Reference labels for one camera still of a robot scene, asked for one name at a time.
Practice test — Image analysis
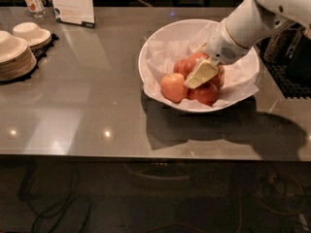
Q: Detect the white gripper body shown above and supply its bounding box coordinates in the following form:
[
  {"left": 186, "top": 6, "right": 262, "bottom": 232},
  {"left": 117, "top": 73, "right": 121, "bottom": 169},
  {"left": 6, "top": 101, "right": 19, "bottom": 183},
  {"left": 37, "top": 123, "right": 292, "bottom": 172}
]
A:
[{"left": 199, "top": 18, "right": 251, "bottom": 65}]

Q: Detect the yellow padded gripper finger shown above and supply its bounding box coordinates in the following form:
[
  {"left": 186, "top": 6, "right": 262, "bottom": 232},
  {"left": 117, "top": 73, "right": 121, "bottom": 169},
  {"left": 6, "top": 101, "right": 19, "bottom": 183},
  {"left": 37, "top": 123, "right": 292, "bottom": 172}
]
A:
[{"left": 184, "top": 58, "right": 219, "bottom": 89}]

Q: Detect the red apple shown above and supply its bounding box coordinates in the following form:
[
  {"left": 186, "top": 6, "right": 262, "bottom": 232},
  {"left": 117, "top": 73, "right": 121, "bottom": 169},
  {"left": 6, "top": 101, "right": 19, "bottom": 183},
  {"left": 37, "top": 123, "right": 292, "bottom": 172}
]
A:
[
  {"left": 188, "top": 83, "right": 219, "bottom": 106},
  {"left": 173, "top": 59, "right": 188, "bottom": 78},
  {"left": 210, "top": 65, "right": 225, "bottom": 88},
  {"left": 184, "top": 52, "right": 208, "bottom": 77}
]

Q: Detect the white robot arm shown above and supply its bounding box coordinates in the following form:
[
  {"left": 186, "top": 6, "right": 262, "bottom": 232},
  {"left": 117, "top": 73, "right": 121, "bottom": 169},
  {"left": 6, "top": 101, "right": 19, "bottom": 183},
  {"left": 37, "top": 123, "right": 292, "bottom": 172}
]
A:
[{"left": 185, "top": 0, "right": 311, "bottom": 88}]

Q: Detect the white paper bowl liner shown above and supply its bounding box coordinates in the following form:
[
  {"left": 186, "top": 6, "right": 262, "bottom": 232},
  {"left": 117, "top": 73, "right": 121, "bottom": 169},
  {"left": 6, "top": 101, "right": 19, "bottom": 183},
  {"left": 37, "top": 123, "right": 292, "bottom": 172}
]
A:
[{"left": 143, "top": 22, "right": 260, "bottom": 111}]

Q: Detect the front left yellowish apple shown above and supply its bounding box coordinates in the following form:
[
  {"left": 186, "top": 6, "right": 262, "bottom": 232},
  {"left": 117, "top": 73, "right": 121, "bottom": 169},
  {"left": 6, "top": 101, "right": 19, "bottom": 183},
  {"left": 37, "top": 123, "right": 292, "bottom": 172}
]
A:
[{"left": 160, "top": 73, "right": 189, "bottom": 103}]

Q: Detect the large white bowl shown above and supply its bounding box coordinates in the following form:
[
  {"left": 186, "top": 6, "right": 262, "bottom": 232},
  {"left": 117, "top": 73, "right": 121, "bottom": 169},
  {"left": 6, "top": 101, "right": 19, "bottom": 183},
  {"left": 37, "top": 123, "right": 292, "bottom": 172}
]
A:
[{"left": 138, "top": 18, "right": 260, "bottom": 114}]

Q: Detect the black rubber mat right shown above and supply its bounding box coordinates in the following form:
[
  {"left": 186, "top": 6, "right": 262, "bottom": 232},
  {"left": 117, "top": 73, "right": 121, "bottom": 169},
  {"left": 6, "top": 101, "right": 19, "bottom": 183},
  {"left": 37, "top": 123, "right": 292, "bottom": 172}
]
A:
[{"left": 261, "top": 57, "right": 311, "bottom": 99}]

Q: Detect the black rubber mat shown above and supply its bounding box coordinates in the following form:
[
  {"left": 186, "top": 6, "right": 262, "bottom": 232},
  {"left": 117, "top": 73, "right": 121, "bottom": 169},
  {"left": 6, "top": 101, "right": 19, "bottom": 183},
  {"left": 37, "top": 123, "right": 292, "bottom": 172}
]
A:
[
  {"left": 261, "top": 57, "right": 311, "bottom": 99},
  {"left": 0, "top": 33, "right": 58, "bottom": 84}
]

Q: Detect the white standing sign card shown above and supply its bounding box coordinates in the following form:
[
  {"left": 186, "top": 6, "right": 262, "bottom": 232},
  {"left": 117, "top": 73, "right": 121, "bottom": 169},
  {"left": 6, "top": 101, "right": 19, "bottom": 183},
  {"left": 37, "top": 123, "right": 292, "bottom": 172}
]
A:
[{"left": 52, "top": 0, "right": 95, "bottom": 28}]

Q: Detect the black rubber mat left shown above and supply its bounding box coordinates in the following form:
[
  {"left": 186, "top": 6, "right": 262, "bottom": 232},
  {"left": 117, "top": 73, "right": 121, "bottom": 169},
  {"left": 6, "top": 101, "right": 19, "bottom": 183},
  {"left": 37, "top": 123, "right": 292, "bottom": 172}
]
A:
[{"left": 0, "top": 33, "right": 58, "bottom": 84}]

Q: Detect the small stack of paper bowls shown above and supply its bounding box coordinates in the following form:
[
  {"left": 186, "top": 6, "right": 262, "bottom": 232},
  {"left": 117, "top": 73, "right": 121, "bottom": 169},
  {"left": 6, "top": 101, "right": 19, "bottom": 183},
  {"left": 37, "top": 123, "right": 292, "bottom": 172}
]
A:
[{"left": 13, "top": 22, "right": 52, "bottom": 50}]

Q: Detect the large stack of paper plates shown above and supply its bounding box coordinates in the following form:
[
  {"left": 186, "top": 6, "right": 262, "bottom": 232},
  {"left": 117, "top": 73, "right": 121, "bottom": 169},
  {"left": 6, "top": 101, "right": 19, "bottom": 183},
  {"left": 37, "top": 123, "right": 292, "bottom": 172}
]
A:
[{"left": 0, "top": 31, "right": 37, "bottom": 82}]

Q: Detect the orange cable on floor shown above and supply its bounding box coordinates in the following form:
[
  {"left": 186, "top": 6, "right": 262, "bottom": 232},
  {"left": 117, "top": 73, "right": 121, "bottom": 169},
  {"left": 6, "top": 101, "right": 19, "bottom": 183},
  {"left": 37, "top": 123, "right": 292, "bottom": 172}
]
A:
[{"left": 142, "top": 172, "right": 306, "bottom": 233}]

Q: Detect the black cable on floor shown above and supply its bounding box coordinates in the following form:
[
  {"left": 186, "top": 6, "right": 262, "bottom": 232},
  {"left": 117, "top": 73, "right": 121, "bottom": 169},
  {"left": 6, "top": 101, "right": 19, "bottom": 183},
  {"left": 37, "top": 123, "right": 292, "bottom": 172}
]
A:
[{"left": 17, "top": 165, "right": 92, "bottom": 233}]

